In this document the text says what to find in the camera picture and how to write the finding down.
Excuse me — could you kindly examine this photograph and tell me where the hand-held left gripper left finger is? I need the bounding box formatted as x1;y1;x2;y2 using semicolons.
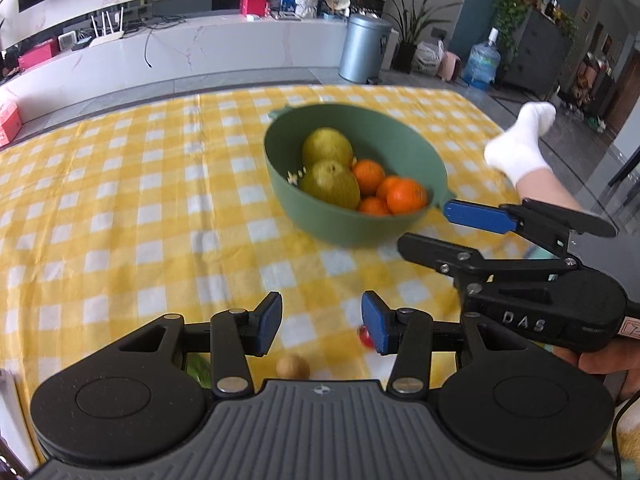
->
107;291;284;399

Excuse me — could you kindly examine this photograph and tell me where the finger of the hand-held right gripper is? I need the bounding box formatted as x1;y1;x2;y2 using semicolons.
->
442;197;619;262
397;232;582;297

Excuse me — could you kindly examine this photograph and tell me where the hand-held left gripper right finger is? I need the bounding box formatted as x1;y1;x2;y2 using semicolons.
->
360;290;556;397

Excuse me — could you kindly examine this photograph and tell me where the orange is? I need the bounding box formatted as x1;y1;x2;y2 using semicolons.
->
376;175;403;201
386;178;430;215
351;159;387;197
357;196;392;216

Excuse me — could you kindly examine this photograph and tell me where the green colander bowl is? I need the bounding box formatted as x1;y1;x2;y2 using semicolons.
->
263;103;457;249

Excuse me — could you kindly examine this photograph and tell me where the green pear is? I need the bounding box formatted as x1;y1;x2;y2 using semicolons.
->
299;160;361;210

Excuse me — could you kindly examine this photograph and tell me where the yellow-green pear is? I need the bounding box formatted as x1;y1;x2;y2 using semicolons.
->
301;128;355;169

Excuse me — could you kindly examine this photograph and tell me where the person's right hand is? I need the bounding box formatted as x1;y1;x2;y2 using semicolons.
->
552;342;635;405

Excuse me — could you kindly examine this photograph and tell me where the person's leg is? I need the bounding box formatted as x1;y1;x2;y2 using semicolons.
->
512;167;602;217

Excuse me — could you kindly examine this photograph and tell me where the green cucumber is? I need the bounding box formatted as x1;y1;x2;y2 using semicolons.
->
185;353;214;390

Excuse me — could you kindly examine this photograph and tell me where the person's white-socked foot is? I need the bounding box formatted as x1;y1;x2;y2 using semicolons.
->
483;101;557;189

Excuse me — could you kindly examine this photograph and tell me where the pink stool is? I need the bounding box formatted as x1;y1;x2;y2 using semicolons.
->
436;51;464;83

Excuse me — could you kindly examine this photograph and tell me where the blue water jug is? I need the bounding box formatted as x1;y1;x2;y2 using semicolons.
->
462;27;501;92

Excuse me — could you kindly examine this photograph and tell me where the white plastic bag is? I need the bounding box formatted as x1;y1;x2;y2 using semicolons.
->
412;39;445;75

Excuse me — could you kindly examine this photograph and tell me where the grey metal cabinet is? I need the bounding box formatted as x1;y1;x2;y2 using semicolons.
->
499;7;577;102

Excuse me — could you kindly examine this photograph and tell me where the yellow checked tablecloth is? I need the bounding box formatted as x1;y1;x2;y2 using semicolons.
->
0;85;568;463

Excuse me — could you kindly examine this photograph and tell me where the grey metal trash can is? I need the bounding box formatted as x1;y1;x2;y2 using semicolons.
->
338;13;394;85

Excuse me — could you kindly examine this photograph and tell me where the potted long-leaf plant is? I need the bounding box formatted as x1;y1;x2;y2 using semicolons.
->
377;0;465;74

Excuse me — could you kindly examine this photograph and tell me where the white marble tv cabinet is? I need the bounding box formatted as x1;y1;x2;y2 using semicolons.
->
0;11;351;122

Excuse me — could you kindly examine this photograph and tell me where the pink plastic storage box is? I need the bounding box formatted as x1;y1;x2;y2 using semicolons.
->
0;99;24;147

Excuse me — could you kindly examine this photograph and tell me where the white router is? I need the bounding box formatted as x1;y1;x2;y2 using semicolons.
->
88;7;125;49

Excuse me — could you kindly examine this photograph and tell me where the pink flat box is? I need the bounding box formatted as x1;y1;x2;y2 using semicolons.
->
18;38;60;72

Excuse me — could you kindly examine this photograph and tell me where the black cable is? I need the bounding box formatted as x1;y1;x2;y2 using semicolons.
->
143;24;157;69

